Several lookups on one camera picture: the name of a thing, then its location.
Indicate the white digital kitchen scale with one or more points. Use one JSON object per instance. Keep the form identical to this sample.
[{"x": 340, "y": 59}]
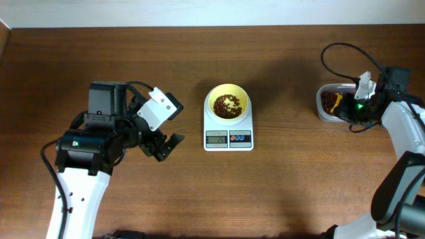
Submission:
[{"x": 220, "y": 134}]

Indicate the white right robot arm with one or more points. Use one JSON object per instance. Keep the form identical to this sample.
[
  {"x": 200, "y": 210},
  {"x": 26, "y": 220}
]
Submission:
[{"x": 397, "y": 210}]

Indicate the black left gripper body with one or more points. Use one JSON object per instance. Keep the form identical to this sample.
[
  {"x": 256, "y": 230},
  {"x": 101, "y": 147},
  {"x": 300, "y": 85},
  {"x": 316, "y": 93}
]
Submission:
[{"x": 154, "y": 145}]

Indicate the orange plastic measuring scoop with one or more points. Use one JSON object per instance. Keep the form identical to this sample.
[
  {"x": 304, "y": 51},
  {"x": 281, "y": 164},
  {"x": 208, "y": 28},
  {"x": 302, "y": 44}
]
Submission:
[{"x": 337, "y": 101}]

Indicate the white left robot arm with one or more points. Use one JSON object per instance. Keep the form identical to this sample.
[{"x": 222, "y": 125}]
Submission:
[{"x": 84, "y": 164}]

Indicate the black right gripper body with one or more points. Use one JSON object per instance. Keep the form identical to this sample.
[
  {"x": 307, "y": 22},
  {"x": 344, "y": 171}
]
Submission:
[{"x": 347, "y": 108}]

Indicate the red beans in bowl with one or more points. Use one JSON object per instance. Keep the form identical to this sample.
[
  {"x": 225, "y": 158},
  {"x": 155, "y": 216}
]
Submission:
[{"x": 227, "y": 107}]

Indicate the yellow plastic bowl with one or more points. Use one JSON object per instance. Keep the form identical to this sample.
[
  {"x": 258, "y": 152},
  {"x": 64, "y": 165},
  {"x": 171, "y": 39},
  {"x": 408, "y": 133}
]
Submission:
[{"x": 223, "y": 89}]

